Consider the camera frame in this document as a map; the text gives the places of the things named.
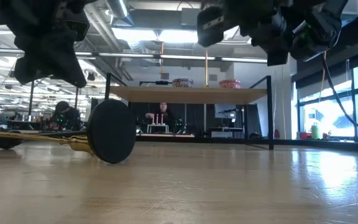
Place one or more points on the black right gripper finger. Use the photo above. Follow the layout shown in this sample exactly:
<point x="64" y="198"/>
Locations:
<point x="278" y="53"/>

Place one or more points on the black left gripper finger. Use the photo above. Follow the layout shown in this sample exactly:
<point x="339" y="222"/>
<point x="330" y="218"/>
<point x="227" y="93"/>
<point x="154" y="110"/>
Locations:
<point x="48" y="59"/>

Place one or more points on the pink round candle tin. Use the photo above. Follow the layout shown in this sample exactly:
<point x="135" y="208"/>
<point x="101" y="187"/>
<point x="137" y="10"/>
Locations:
<point x="229" y="84"/>

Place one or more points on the gold candlestick holder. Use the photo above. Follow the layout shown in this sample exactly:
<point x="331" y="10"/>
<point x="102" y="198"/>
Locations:
<point x="79" y="143"/>
<point x="206" y="71"/>

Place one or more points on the black candlestick holder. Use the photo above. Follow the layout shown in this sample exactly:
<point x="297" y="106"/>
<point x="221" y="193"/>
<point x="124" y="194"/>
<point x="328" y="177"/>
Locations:
<point x="110" y="124"/>

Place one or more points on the purple round candle tin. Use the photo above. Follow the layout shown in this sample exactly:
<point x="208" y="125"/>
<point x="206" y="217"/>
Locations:
<point x="182" y="83"/>

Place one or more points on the person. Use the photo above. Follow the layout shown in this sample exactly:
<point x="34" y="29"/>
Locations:
<point x="67" y="119"/>
<point x="165" y="115"/>

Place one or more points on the grey ceiling box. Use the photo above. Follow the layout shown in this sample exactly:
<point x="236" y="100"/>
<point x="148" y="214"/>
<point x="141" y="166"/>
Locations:
<point x="189" y="17"/>

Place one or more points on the grey screen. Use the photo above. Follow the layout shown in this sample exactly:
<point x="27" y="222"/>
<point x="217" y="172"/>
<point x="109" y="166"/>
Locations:
<point x="224" y="110"/>

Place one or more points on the red container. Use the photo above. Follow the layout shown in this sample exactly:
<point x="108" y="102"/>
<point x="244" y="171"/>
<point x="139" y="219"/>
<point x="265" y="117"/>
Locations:
<point x="304" y="136"/>

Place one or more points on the green bottle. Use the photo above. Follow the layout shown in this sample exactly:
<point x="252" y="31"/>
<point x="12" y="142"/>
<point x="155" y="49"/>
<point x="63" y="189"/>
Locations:
<point x="315" y="132"/>

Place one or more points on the long light bar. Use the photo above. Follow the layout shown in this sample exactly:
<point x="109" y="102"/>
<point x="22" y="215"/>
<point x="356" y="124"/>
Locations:
<point x="182" y="57"/>

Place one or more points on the wooden shelf with black legs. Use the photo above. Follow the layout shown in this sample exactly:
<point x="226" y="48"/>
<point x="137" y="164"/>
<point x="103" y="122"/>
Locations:
<point x="191" y="95"/>

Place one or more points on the small white table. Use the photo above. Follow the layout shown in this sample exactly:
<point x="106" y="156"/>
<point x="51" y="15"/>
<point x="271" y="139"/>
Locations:
<point x="158" y="125"/>

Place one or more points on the round silver ventilation duct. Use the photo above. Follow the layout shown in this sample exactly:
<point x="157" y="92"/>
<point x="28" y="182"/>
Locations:
<point x="120" y="11"/>

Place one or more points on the black metal table frame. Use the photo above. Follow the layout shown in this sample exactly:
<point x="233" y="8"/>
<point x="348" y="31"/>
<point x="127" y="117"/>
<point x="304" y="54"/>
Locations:
<point x="322" y="144"/>

